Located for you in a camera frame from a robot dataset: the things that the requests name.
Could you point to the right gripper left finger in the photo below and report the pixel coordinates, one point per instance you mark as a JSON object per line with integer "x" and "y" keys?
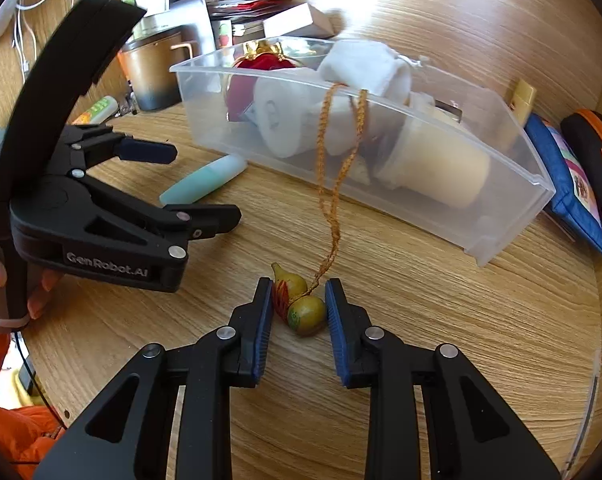
{"x": 125, "y": 432}

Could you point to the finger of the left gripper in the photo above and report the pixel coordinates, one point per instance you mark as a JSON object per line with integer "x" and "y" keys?
{"x": 82, "y": 147}
{"x": 128, "y": 225}

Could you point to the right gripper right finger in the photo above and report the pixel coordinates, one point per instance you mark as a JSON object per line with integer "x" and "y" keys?
{"x": 472, "y": 431}

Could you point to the teal tube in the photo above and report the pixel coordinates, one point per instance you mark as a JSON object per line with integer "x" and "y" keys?
{"x": 204, "y": 181}

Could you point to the white round cream jar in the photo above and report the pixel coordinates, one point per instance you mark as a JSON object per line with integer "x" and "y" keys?
{"x": 283, "y": 114}

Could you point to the red pouch with gold top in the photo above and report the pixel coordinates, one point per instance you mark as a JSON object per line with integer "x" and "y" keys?
{"x": 257, "y": 55}

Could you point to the gourd charm with gold cord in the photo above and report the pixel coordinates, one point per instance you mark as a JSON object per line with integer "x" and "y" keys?
{"x": 301, "y": 311}

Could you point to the cream cylinder bottle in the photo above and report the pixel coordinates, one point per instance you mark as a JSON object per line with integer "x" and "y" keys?
{"x": 433, "y": 157}

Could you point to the white sock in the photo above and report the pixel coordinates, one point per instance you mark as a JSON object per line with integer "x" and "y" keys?
{"x": 370, "y": 65}

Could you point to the left hand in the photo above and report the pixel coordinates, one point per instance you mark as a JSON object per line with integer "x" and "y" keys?
{"x": 24, "y": 290}

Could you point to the white orange cream tube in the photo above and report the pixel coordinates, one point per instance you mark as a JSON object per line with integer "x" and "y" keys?
{"x": 99, "y": 112}

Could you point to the metal nail clipper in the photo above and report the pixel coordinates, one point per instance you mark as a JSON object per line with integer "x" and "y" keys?
{"x": 129, "y": 103}

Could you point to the brown ceramic lidded mug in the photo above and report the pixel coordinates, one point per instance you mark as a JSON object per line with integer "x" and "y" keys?
{"x": 146, "y": 63}

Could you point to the white paper file stand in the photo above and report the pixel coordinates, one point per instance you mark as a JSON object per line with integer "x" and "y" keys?
{"x": 165, "y": 14}

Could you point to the fruit pattern carton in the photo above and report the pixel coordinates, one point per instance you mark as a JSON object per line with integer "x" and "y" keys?
{"x": 223, "y": 33}

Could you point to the stack of booklets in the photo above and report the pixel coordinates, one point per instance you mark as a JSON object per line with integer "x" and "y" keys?
{"x": 247, "y": 16}

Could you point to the clear plastic storage bin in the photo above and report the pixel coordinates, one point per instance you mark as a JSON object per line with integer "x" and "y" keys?
{"x": 396, "y": 134}

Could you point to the small white box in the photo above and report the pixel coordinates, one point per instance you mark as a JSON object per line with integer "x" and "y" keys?
{"x": 299, "y": 21}

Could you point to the blue patchwork pouch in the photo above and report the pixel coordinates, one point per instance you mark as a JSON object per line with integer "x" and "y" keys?
{"x": 574, "y": 204}

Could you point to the black orange zip case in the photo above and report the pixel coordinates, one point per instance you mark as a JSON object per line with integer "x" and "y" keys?
{"x": 583, "y": 132}

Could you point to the yellow lotion tube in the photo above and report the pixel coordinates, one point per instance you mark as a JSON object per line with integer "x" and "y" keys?
{"x": 522, "y": 101}

